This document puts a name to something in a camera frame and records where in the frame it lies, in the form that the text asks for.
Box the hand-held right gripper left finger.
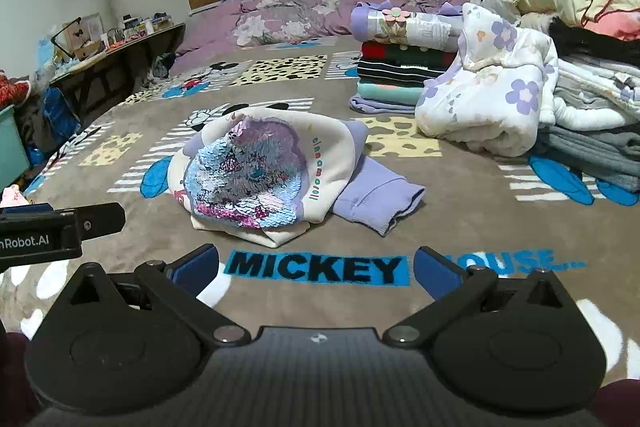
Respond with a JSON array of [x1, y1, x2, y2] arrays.
[[67, 243, 252, 349]]

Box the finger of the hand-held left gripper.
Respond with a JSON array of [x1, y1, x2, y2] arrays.
[[0, 202, 55, 215], [75, 203, 126, 238]]

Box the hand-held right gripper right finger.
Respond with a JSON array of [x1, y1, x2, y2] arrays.
[[382, 246, 576, 349]]

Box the cream and lavender sequin sweatshirt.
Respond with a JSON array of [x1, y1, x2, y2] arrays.
[[167, 109, 427, 244]]

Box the dark clothes heap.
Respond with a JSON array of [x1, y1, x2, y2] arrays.
[[17, 99, 56, 158]]

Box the folded dark grey clothes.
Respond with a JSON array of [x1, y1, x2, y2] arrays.
[[532, 124, 640, 194]]

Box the folded light grey clothes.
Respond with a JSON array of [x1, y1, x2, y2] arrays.
[[542, 57, 640, 131]]

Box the pink cloth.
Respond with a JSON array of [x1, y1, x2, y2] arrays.
[[0, 187, 27, 208]]

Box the teal plastic bin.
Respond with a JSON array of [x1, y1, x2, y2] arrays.
[[0, 104, 31, 192]]

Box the cartoon printed brown blanket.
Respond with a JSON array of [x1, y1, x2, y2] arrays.
[[0, 34, 640, 408]]

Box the red knitted item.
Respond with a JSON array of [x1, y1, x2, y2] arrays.
[[0, 71, 32, 110]]

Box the person's maroon clothing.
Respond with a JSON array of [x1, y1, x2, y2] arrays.
[[0, 322, 40, 419]]

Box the light blue bag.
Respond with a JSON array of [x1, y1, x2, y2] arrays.
[[37, 36, 67, 74]]

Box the dark side desk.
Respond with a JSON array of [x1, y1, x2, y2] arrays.
[[50, 22, 186, 118]]

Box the dark crumpled cloth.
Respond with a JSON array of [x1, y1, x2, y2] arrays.
[[145, 53, 177, 81]]

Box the white floral fleece garment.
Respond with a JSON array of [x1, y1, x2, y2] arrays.
[[415, 3, 559, 156]]

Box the folded lavender garment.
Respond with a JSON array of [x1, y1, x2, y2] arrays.
[[350, 94, 418, 116]]

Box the cardboard box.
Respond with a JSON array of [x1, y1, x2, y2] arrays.
[[72, 13, 106, 58]]

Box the folded mint green garment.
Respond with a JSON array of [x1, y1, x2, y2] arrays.
[[356, 79, 426, 104]]

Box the clutter of small desk items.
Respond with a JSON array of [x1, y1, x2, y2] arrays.
[[102, 12, 173, 44]]

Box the folded black striped garment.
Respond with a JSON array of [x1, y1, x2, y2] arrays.
[[357, 60, 451, 84]]

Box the folded red green sweater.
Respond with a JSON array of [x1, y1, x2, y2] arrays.
[[361, 41, 458, 68]]

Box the rolled lavender flower garment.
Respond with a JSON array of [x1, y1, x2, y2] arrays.
[[350, 2, 463, 52]]

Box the purple floral quilt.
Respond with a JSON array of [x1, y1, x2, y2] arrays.
[[172, 0, 483, 58]]

